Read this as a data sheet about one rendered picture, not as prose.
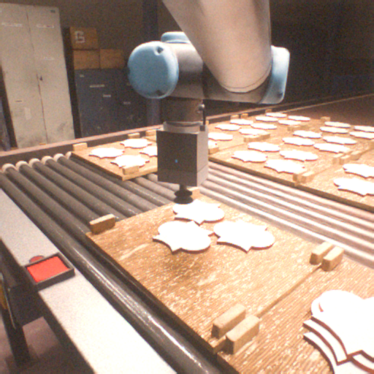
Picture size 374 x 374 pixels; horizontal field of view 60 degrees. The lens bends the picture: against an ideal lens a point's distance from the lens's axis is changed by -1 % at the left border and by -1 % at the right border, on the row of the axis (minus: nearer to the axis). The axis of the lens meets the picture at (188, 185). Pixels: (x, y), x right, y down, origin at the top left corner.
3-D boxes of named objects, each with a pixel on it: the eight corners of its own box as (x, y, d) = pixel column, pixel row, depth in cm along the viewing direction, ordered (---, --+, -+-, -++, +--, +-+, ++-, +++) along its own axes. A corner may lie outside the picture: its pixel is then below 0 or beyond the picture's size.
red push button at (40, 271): (38, 288, 59) (36, 282, 58) (27, 273, 63) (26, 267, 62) (69, 275, 62) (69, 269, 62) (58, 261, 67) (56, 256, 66)
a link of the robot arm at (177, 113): (172, 95, 65) (211, 97, 62) (172, 118, 66) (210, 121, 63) (154, 99, 58) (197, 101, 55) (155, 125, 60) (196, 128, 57)
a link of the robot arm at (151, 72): (200, 42, 41) (218, 44, 50) (120, 39, 44) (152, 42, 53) (197, 105, 44) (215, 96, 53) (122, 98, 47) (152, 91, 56)
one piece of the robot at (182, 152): (220, 104, 66) (218, 180, 72) (180, 102, 69) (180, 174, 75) (199, 114, 56) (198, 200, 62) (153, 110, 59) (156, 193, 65)
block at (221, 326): (218, 342, 45) (219, 328, 44) (210, 335, 46) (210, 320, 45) (246, 321, 49) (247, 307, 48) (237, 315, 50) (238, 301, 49)
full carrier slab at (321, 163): (294, 187, 103) (296, 174, 101) (204, 158, 131) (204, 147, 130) (344, 164, 124) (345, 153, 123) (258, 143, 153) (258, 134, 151)
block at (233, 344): (232, 356, 43) (234, 342, 42) (222, 348, 44) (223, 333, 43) (259, 333, 47) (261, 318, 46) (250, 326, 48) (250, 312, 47)
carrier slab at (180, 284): (213, 356, 45) (213, 347, 44) (85, 239, 74) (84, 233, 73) (334, 259, 66) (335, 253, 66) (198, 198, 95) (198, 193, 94)
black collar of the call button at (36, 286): (35, 293, 58) (33, 285, 57) (22, 273, 63) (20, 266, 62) (75, 275, 62) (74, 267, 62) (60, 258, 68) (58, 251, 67)
